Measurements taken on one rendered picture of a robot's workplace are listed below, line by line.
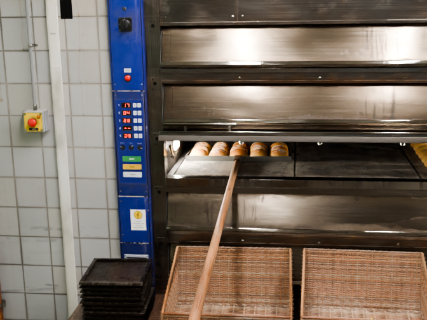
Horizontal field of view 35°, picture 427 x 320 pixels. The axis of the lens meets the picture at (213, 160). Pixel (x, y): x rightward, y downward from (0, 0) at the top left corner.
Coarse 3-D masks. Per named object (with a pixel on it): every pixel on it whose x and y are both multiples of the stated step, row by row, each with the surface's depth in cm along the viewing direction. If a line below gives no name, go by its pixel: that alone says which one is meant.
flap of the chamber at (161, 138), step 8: (160, 136) 305; (168, 136) 304; (176, 136) 304; (184, 136) 304; (192, 136) 303; (200, 136) 303; (208, 136) 302; (216, 136) 302; (224, 136) 302; (232, 136) 301; (240, 136) 301; (248, 136) 300; (256, 136) 300; (264, 136) 300; (272, 136) 299
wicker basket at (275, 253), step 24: (192, 264) 327; (216, 264) 326; (240, 264) 325; (264, 264) 324; (288, 264) 323; (168, 288) 301; (192, 288) 327; (216, 288) 326; (240, 288) 325; (264, 288) 324; (288, 288) 323; (168, 312) 286; (216, 312) 317; (240, 312) 317; (264, 312) 316; (288, 312) 316
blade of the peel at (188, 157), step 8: (248, 152) 371; (288, 152) 369; (192, 160) 356; (200, 160) 356; (208, 160) 356; (216, 160) 355; (224, 160) 355; (232, 160) 354; (248, 160) 353; (256, 160) 353; (264, 160) 352; (272, 160) 352; (280, 160) 352; (288, 160) 351
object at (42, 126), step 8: (24, 112) 318; (32, 112) 317; (40, 112) 317; (24, 120) 318; (40, 120) 318; (48, 120) 324; (24, 128) 320; (32, 128) 319; (40, 128) 318; (48, 128) 324
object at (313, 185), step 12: (168, 180) 325; (180, 180) 324; (192, 180) 323; (204, 180) 323; (216, 180) 322; (228, 180) 321; (240, 180) 321; (252, 180) 320; (264, 180) 319; (276, 180) 318; (288, 180) 318; (300, 180) 317; (312, 180) 316; (324, 180) 316; (336, 180) 315; (348, 180) 315; (360, 180) 314; (372, 180) 314; (384, 180) 314; (396, 180) 313; (408, 180) 313; (420, 180) 313
